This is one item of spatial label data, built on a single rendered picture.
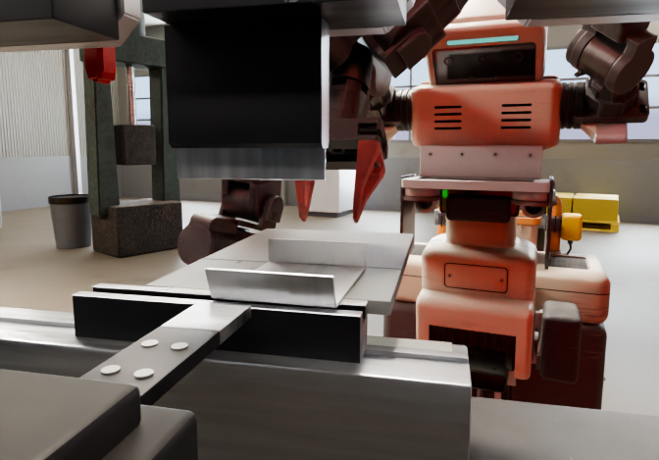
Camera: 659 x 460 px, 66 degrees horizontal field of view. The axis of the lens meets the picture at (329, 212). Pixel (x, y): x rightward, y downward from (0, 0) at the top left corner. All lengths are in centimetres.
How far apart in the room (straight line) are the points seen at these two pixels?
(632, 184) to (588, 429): 796
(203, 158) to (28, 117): 1009
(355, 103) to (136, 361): 38
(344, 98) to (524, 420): 35
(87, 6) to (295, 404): 28
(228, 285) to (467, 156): 72
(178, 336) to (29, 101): 1021
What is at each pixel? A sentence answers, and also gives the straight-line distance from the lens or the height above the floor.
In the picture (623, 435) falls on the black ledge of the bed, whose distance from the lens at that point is 49.
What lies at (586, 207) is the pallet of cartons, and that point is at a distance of 739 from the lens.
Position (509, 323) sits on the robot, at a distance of 103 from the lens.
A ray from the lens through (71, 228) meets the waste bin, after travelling 605.
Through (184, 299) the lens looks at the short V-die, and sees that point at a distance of 35.
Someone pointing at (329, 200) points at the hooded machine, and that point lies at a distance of 776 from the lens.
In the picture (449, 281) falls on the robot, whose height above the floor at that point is 83.
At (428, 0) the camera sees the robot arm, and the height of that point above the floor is 125.
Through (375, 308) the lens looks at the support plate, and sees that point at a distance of 34.
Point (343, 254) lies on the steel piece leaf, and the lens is 42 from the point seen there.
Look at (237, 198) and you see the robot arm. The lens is 73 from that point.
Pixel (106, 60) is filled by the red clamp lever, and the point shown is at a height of 117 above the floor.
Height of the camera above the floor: 110
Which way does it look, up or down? 8 degrees down
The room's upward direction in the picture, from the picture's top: straight up
